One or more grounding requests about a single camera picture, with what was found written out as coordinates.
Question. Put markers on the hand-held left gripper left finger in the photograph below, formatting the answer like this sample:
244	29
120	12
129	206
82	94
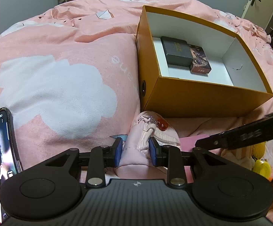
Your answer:
118	151

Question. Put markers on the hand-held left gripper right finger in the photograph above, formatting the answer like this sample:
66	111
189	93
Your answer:
153	152

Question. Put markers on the pink pouch with heart charm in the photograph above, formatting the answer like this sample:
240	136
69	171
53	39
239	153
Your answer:
136	155

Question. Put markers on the white plush with striped hat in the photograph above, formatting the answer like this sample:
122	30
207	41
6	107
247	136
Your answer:
239	155

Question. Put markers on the yellow round tape measure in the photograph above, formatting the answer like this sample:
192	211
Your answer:
262	169

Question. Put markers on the orange cardboard box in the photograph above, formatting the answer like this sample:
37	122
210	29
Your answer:
197	98

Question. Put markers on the printed card box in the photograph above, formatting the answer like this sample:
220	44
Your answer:
198	58

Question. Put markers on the black small box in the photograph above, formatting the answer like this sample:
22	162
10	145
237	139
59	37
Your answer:
176	49

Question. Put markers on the pink paper card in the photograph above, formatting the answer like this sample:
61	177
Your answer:
190	142

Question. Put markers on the pink cloud print duvet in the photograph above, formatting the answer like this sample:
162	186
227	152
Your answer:
56	75

